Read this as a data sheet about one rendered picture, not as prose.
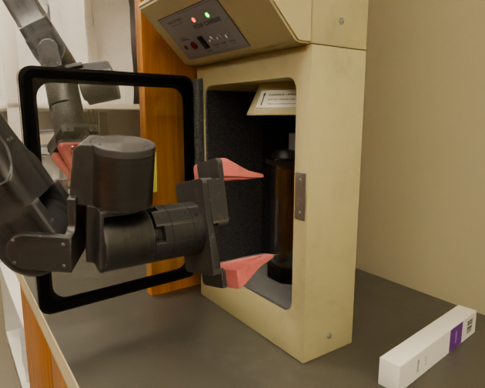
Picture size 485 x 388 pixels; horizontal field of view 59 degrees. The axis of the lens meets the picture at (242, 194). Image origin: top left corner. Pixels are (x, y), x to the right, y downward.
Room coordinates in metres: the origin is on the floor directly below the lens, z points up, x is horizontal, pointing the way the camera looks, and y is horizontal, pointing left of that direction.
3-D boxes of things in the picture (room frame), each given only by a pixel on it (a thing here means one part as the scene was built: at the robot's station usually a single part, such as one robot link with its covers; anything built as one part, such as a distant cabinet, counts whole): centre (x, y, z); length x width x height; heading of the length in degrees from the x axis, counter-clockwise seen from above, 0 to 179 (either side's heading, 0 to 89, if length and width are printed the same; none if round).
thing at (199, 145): (0.85, 0.09, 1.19); 0.03 x 0.02 x 0.39; 35
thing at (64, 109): (0.75, 0.22, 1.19); 0.30 x 0.01 x 0.40; 129
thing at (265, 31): (0.70, 0.05, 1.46); 0.32 x 0.11 x 0.10; 35
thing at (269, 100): (0.77, -0.10, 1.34); 0.18 x 0.18 x 0.05
